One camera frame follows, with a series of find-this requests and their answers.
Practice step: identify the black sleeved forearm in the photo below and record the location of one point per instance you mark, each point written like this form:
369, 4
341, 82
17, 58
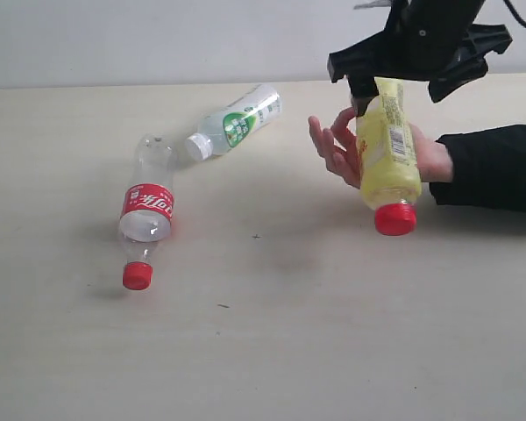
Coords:
489, 169

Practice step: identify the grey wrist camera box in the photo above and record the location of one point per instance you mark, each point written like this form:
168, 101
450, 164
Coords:
369, 4

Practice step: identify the clear red label cola bottle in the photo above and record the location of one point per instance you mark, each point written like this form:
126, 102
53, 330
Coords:
147, 211

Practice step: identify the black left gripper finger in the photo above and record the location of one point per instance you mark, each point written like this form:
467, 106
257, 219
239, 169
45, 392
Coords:
363, 91

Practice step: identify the yellow label red cap bottle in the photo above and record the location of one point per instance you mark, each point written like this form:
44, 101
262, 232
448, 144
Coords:
390, 183

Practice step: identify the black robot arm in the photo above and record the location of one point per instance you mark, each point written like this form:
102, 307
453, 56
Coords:
433, 41

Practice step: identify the clear green label water bottle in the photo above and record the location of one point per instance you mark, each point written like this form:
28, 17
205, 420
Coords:
221, 131

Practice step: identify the person's open bare hand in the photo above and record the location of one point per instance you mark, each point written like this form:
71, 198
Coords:
337, 145

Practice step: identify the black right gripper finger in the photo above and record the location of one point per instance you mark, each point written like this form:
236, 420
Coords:
441, 88

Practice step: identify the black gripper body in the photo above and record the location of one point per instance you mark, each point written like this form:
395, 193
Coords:
421, 41

